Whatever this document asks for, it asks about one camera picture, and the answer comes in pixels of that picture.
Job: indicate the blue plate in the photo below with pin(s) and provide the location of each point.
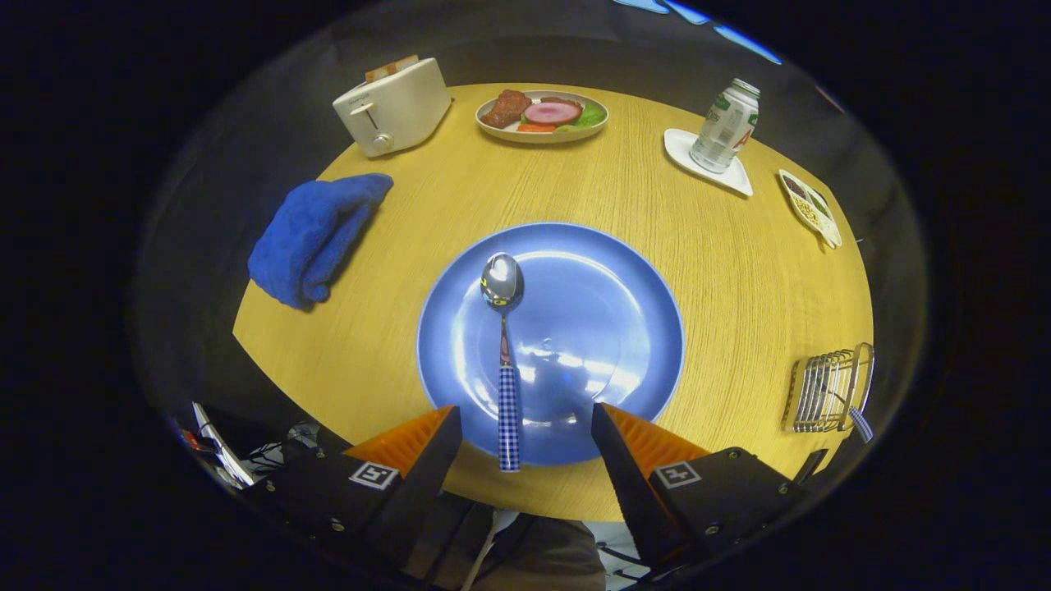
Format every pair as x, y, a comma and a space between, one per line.
591, 328

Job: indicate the blue towel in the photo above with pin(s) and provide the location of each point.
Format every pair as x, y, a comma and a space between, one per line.
312, 238

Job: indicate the white divided bean dish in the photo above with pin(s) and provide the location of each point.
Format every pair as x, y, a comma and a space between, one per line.
809, 207

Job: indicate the toast slices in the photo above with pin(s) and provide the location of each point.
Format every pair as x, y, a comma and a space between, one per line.
392, 67

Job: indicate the orange carrot slice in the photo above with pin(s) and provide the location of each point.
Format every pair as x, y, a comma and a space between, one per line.
535, 127

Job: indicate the green lettuce leaf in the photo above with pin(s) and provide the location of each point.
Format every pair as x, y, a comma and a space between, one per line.
591, 116

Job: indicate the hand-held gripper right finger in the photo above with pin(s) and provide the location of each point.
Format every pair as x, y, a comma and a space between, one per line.
628, 492

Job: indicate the white coaster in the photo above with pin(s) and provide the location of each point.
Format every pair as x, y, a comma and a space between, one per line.
681, 148

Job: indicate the white toaster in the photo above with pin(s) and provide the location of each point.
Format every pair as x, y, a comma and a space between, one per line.
394, 107

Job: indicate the brown meat piece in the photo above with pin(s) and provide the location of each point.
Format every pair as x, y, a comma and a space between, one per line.
507, 108

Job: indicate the white drink bottle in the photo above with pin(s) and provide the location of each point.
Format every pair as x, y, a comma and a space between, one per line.
724, 127

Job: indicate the person's brown trousers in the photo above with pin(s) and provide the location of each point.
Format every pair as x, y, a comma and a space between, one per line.
542, 558

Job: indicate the beige food plate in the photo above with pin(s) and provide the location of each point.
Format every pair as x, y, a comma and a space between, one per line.
493, 131

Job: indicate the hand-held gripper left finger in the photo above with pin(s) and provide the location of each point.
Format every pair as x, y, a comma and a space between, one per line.
427, 484

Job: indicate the white printed board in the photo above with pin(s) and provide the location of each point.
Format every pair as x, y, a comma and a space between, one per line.
222, 447

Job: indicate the pink ham slice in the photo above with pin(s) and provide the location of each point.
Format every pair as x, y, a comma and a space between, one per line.
553, 113

